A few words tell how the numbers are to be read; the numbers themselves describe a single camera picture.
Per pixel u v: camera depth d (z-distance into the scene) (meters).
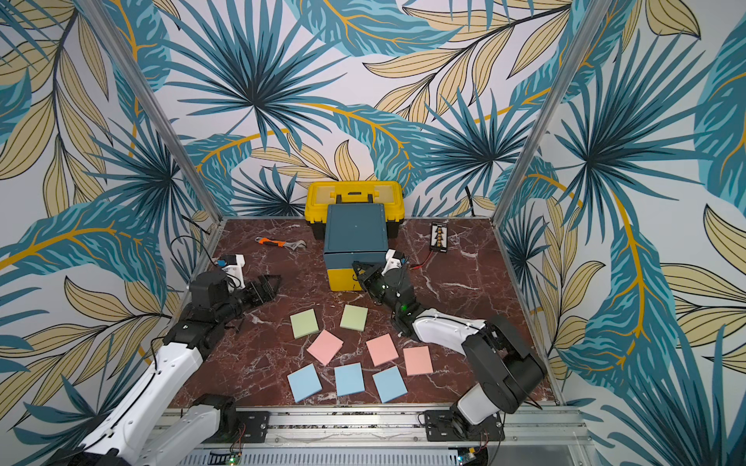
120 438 0.40
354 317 0.93
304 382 0.80
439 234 1.13
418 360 0.84
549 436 0.74
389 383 0.80
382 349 0.86
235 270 0.70
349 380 0.80
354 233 0.86
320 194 1.03
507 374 0.45
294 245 1.10
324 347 0.88
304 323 0.91
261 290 0.70
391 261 0.79
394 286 0.63
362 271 0.80
